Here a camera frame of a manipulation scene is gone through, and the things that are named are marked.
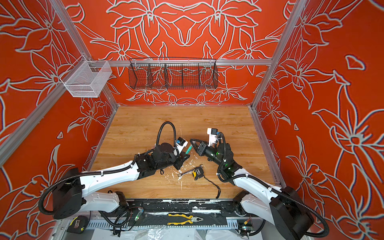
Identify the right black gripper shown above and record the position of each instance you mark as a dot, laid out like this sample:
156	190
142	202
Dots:
203	148

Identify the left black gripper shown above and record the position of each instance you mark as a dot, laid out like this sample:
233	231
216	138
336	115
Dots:
181	158

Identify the green marker pen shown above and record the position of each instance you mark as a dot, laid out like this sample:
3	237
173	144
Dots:
189	149

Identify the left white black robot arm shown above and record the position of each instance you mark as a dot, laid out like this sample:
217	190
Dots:
79	191

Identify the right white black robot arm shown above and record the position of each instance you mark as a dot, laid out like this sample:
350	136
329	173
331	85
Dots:
281	207

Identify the silver wrench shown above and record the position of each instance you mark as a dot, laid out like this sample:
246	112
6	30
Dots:
189	171

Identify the yellow black tape measure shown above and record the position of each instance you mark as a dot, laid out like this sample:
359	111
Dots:
198	173

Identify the black tape measure on ledge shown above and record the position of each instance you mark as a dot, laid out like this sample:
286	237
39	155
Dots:
78	225

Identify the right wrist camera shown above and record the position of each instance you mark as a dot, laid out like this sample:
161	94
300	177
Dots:
213	136

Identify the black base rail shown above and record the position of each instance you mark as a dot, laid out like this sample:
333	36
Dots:
220	207

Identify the yellow handled pliers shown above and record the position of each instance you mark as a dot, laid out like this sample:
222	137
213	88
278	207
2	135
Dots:
187	219

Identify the black wire basket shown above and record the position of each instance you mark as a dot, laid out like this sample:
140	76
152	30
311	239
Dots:
173	74

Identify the white wire basket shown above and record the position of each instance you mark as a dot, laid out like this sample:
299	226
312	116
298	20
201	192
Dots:
86	79

